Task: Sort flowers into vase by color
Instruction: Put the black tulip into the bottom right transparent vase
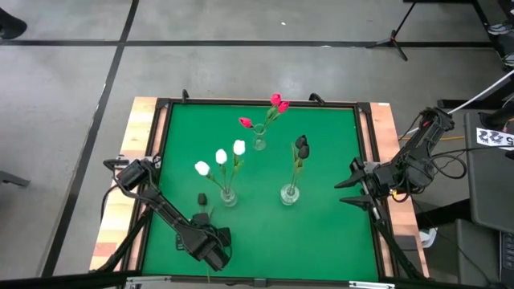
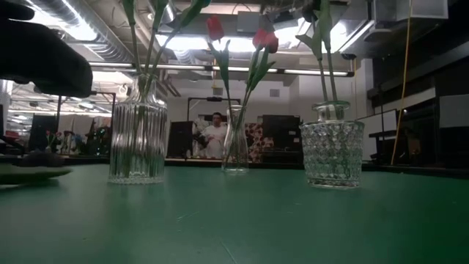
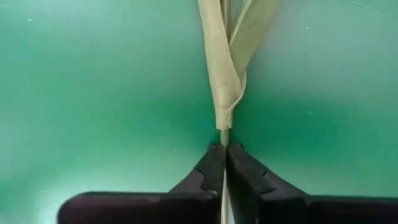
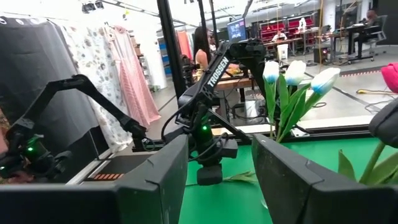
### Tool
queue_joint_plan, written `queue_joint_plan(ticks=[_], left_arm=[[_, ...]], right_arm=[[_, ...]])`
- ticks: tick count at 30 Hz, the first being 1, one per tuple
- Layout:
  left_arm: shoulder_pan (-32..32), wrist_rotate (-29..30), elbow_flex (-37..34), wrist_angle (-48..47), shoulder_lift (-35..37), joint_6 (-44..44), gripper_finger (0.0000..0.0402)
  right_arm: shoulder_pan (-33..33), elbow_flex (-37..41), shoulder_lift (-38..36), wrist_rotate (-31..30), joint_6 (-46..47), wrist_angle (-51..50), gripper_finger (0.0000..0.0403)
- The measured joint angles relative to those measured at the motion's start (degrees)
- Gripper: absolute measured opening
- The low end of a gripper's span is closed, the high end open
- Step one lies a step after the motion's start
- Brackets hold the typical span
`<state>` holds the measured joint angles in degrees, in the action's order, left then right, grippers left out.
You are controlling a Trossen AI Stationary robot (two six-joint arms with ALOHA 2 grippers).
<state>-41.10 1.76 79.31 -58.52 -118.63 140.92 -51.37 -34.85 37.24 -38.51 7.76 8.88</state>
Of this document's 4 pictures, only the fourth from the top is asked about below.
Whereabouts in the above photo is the red storage shelf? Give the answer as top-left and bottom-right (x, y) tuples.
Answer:
(259, 15), (317, 43)

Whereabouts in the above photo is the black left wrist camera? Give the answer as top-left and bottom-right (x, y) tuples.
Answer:
(217, 138), (239, 160)

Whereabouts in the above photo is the computer monitor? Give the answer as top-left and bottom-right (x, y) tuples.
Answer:
(226, 17), (248, 43)

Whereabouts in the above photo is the thick black pole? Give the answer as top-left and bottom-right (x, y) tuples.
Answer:
(156, 0), (187, 100)

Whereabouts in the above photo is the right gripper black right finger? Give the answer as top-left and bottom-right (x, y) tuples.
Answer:
(251, 133), (398, 224)

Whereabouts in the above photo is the white blue-tipped tulip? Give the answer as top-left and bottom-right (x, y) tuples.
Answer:
(276, 67), (341, 144)
(275, 59), (308, 142)
(262, 60), (282, 139)

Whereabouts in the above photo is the white floral dress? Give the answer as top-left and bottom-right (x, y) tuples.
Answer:
(60, 24), (133, 153)

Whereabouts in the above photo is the yellow floor cable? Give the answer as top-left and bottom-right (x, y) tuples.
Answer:
(356, 88), (398, 96)

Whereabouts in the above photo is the person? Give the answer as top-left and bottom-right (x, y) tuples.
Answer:
(192, 26), (218, 74)
(271, 29), (289, 43)
(353, 9), (382, 60)

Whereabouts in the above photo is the black ceiling spotlight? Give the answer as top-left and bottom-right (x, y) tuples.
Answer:
(81, 1), (105, 14)

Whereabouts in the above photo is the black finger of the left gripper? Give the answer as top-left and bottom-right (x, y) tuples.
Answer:
(196, 164), (211, 187)
(210, 164), (224, 187)

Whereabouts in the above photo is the black desk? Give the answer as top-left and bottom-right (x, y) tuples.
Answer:
(329, 23), (379, 62)

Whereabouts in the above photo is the red tulip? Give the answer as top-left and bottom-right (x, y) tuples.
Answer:
(381, 62), (398, 94)

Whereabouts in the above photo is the wooden table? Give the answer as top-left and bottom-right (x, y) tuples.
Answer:
(192, 63), (259, 122)

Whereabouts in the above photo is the white bin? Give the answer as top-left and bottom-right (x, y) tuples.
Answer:
(276, 43), (290, 60)

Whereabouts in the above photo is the black tulip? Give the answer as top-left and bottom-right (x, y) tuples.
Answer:
(337, 98), (398, 187)
(222, 170), (259, 185)

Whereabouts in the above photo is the green table mat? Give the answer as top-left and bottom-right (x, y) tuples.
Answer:
(178, 136), (398, 224)

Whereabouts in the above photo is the pink dress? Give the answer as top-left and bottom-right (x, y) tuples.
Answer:
(105, 25), (162, 128)

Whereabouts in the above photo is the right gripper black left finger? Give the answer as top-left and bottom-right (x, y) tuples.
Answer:
(0, 133), (190, 224)

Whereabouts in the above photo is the office chair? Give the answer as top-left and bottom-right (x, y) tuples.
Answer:
(371, 14), (389, 54)

